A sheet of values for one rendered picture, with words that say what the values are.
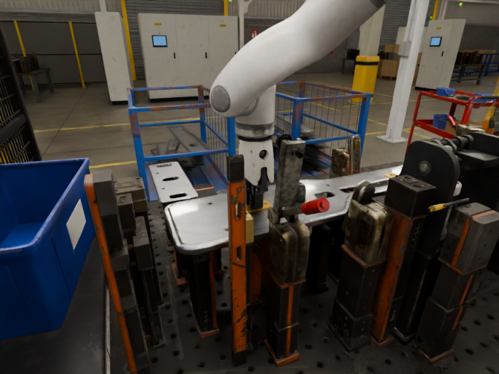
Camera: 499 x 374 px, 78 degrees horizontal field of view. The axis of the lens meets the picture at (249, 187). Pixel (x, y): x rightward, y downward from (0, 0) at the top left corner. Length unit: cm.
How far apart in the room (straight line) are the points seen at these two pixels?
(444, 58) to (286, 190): 1090
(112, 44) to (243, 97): 787
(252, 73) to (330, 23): 14
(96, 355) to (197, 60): 834
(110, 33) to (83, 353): 808
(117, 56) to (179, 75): 146
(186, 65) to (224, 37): 123
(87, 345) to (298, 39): 52
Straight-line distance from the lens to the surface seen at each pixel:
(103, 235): 49
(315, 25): 55
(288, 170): 54
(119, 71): 839
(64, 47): 1247
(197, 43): 862
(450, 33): 1137
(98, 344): 46
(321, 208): 48
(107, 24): 838
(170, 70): 850
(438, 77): 1141
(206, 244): 63
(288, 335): 75
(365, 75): 821
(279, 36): 55
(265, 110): 63
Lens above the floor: 136
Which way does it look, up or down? 25 degrees down
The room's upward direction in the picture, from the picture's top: straight up
